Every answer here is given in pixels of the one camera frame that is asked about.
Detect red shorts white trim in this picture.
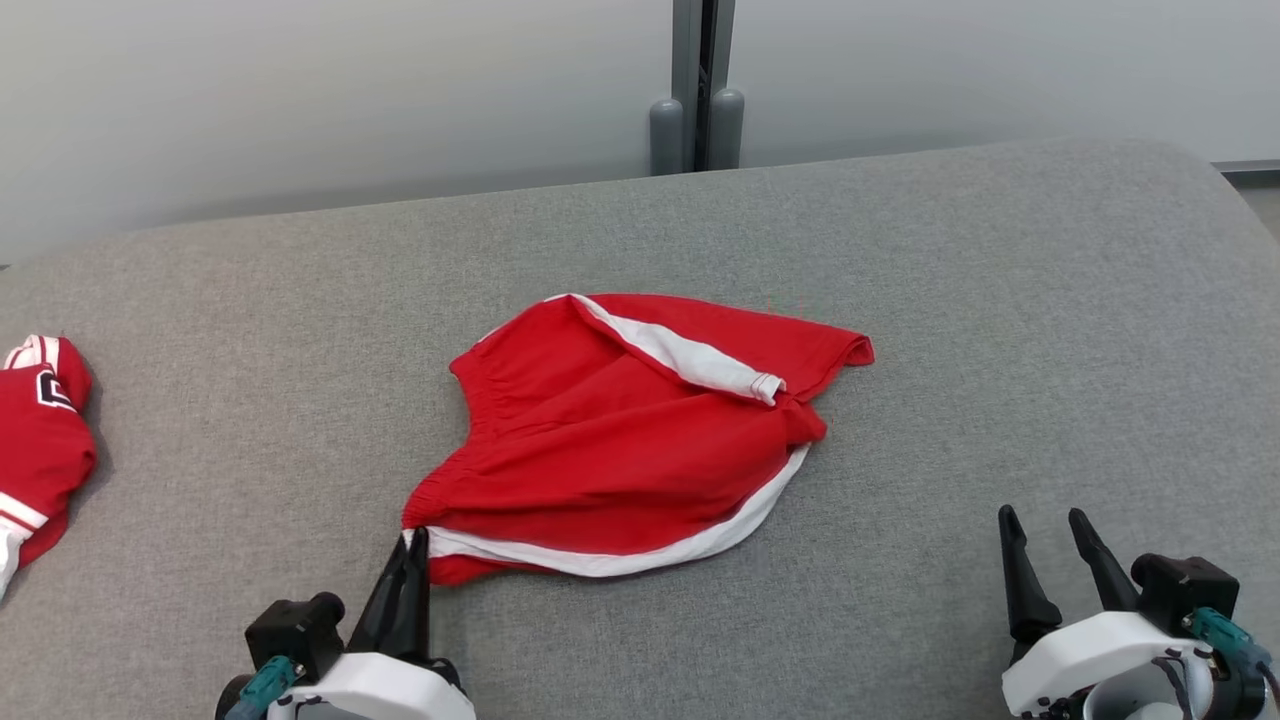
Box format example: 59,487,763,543
402,292,876,587

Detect grey cylinder post foot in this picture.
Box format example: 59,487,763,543
710,88,746,171
649,97,685,177

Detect right black braided arm cable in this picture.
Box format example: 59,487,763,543
1150,655,1198,720

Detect teal plug camera cable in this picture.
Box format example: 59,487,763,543
225,655,301,720
1190,607,1280,711

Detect left teal plug camera cable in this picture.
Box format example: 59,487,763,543
225,655,301,720

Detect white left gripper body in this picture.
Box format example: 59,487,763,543
265,650,477,720

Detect red jersey white sleeves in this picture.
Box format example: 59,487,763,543
0,334,99,601

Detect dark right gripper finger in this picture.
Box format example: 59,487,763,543
998,505,1063,646
1068,508,1141,613

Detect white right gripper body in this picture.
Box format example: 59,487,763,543
1002,610,1216,720

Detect grey partition post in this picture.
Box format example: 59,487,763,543
672,0,736,171

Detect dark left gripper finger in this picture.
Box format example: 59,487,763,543
348,535,415,656
405,527,431,661

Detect right teal plug camera cable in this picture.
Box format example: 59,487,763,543
1190,607,1280,711

